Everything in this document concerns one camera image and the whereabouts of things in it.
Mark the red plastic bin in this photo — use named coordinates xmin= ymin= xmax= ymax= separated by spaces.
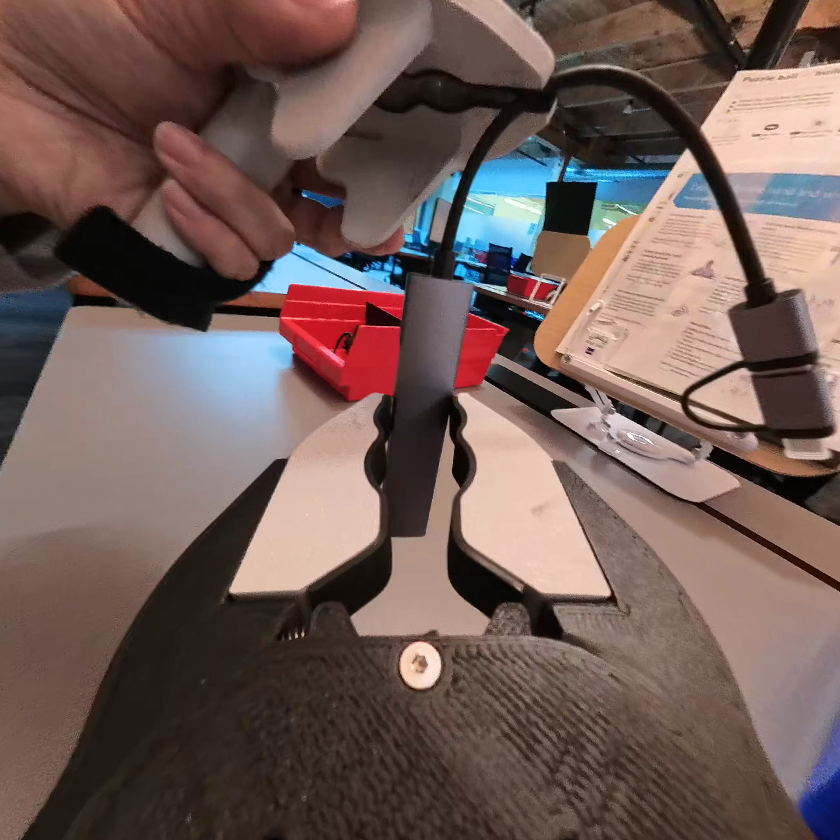
xmin=507 ymin=272 xmax=567 ymax=304
xmin=279 ymin=283 xmax=509 ymax=403

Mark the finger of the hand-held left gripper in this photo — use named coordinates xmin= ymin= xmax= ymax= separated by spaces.
xmin=315 ymin=97 xmax=557 ymax=252
xmin=262 ymin=0 xmax=557 ymax=160

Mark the blue cloth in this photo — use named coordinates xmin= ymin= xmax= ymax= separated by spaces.
xmin=796 ymin=738 xmax=840 ymax=840

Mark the tan cardboard panel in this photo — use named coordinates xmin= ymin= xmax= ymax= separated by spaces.
xmin=530 ymin=230 xmax=592 ymax=277

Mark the white instruction sheet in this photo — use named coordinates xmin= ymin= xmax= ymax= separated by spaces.
xmin=699 ymin=62 xmax=840 ymax=198

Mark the person's left hand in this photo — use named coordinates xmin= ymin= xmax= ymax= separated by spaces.
xmin=0 ymin=0 xmax=408 ymax=281

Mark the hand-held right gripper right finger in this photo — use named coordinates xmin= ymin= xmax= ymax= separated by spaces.
xmin=448 ymin=391 xmax=614 ymax=619

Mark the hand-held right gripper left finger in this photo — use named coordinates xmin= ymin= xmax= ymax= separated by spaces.
xmin=228 ymin=392 xmax=396 ymax=618

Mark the black hub cable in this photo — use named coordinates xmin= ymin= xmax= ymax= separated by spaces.
xmin=430 ymin=64 xmax=778 ymax=290

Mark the white printed cardboard box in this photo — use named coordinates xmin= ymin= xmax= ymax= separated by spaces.
xmin=558 ymin=154 xmax=840 ymax=421

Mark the grey USB plug adapter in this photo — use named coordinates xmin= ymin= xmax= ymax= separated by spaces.
xmin=681 ymin=281 xmax=840 ymax=462

